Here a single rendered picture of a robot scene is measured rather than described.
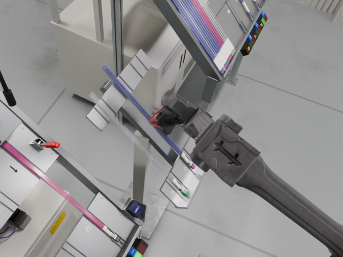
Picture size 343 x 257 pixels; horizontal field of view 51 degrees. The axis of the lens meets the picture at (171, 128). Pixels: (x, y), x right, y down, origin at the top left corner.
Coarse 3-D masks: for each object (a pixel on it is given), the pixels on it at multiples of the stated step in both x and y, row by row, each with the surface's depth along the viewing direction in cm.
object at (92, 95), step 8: (96, 96) 110; (96, 104) 110; (112, 120) 114; (120, 128) 115; (128, 136) 117; (136, 144) 118; (144, 152) 120; (152, 160) 122; (160, 168) 124; (168, 176) 126; (184, 192) 130
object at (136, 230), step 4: (136, 228) 121; (140, 228) 121; (132, 232) 121; (136, 232) 120; (132, 236) 120; (136, 236) 120; (128, 240) 119; (132, 240) 119; (128, 244) 118; (124, 248) 118; (128, 248) 117; (120, 252) 117; (124, 252) 116; (120, 256) 116; (124, 256) 116
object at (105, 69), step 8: (112, 72) 114; (112, 80) 115; (120, 88) 116; (128, 96) 117; (136, 104) 119; (144, 112) 121; (160, 128) 125; (168, 136) 127; (176, 144) 129; (192, 168) 134
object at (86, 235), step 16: (96, 208) 113; (112, 208) 117; (80, 224) 108; (112, 224) 116; (128, 224) 121; (80, 240) 108; (96, 240) 112; (112, 240) 115; (64, 256) 104; (80, 256) 107; (96, 256) 111; (112, 256) 115
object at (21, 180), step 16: (16, 128) 98; (16, 144) 98; (0, 160) 95; (16, 160) 97; (32, 160) 100; (48, 160) 104; (0, 176) 94; (16, 176) 97; (32, 176) 100; (0, 192) 94; (16, 192) 97; (0, 208) 93; (16, 208) 96; (0, 224) 93
